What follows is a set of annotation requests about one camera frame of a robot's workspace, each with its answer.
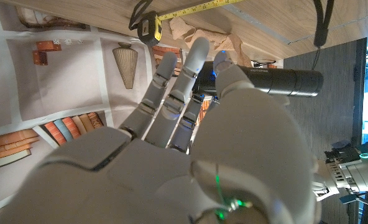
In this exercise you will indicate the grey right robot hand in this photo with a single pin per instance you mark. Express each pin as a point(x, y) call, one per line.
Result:
point(171, 180)

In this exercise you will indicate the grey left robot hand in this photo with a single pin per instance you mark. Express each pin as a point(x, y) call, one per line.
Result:
point(358, 174)

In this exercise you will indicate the beige stocking cloth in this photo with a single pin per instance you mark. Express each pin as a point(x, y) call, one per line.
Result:
point(215, 39)

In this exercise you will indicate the yellow measuring tape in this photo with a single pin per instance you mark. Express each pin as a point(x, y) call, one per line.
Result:
point(149, 28)

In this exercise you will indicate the printed bookshelf backdrop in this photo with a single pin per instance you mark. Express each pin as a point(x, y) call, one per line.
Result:
point(62, 77)

